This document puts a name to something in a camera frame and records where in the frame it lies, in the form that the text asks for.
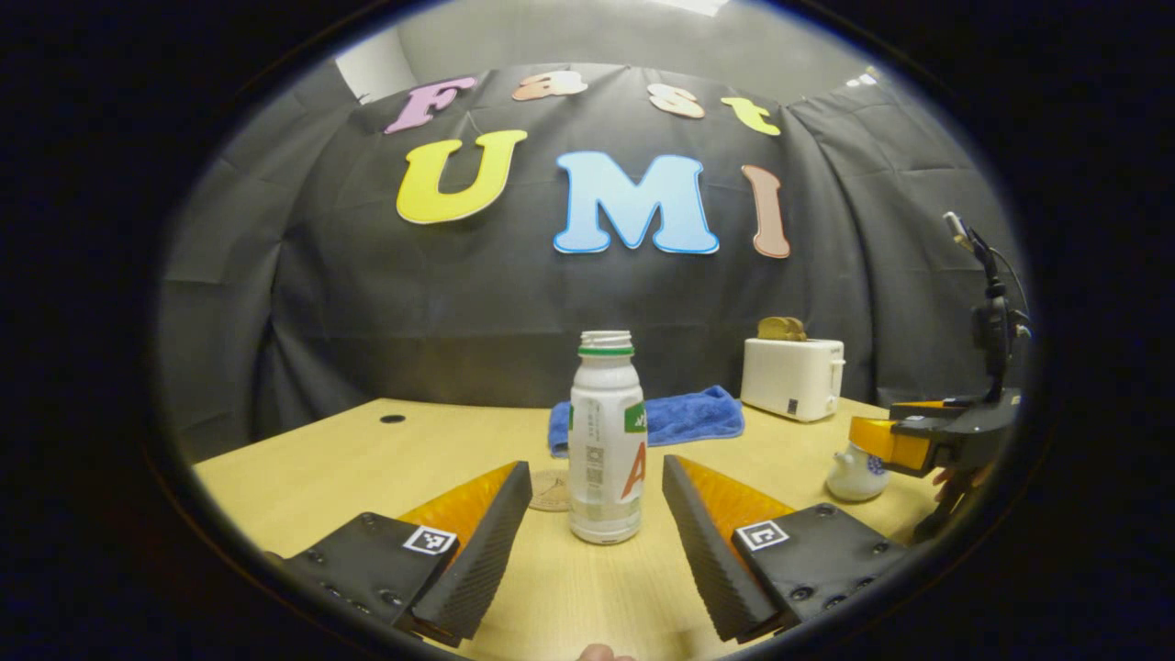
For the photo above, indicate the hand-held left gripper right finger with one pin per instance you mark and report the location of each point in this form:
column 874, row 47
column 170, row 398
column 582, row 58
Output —
column 711, row 560

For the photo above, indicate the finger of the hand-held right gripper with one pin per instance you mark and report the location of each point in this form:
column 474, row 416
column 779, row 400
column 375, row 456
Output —
column 923, row 412
column 895, row 445

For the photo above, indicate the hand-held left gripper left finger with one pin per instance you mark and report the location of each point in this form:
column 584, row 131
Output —
column 477, row 560

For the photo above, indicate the white blue teacup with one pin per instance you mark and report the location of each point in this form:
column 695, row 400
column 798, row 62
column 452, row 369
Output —
column 854, row 482

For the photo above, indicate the round brown coaster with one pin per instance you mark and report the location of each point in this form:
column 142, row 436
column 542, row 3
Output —
column 549, row 491

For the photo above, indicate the white water bottle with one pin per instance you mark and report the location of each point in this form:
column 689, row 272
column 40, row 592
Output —
column 601, row 413

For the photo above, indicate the white toaster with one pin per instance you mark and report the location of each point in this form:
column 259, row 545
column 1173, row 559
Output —
column 789, row 376

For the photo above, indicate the blue towel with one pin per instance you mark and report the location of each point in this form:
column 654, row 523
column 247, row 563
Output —
column 688, row 418

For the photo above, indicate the brown toast slice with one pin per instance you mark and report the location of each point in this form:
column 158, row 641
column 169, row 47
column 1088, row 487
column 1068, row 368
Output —
column 771, row 329
column 795, row 329

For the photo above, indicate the black backdrop cloth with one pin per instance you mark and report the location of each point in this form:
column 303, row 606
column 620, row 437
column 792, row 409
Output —
column 551, row 312

